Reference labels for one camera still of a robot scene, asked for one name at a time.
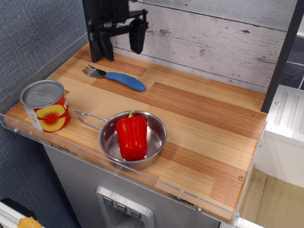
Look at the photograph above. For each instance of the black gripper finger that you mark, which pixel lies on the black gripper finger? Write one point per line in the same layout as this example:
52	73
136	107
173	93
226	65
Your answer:
137	35
105	45

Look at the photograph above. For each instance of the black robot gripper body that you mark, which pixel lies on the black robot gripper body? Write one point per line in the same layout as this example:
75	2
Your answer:
117	17

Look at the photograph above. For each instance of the blue handled metal fork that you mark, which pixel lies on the blue handled metal fork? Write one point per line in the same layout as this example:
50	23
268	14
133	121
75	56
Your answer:
127	80

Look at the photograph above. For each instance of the red yellow tin can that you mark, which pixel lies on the red yellow tin can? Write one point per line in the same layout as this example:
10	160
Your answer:
46	105

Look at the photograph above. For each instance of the red bell pepper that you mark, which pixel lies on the red bell pepper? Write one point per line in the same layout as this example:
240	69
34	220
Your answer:
132	137

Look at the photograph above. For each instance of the small steel saucepan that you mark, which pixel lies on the small steel saucepan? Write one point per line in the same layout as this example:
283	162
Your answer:
108	138

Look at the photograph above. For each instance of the grey toy fridge cabinet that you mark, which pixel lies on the grey toy fridge cabinet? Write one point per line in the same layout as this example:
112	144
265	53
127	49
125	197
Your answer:
80	180

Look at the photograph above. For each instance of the silver dispenser panel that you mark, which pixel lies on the silver dispenser panel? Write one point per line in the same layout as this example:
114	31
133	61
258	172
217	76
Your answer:
121	212

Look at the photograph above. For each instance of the white toy sink counter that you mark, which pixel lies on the white toy sink counter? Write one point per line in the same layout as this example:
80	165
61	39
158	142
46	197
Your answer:
280	153

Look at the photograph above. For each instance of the black yellow object corner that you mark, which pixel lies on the black yellow object corner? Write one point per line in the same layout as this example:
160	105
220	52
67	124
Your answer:
11	213

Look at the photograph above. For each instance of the right dark grey post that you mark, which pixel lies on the right dark grey post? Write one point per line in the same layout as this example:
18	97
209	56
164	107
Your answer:
284	54

